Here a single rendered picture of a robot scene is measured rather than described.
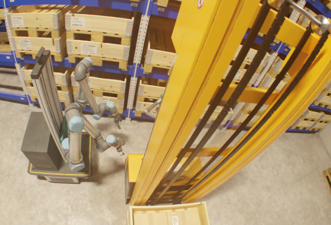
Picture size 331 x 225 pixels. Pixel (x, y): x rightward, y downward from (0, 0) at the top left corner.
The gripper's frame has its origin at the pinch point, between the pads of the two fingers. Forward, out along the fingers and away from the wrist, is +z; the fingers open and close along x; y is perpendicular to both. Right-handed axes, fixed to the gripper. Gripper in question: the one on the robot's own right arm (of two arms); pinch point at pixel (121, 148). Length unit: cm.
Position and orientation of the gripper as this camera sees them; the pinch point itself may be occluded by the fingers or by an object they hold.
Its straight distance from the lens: 206.6
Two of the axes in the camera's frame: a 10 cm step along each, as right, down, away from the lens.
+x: 3.2, 7.9, -5.2
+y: -9.4, 3.3, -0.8
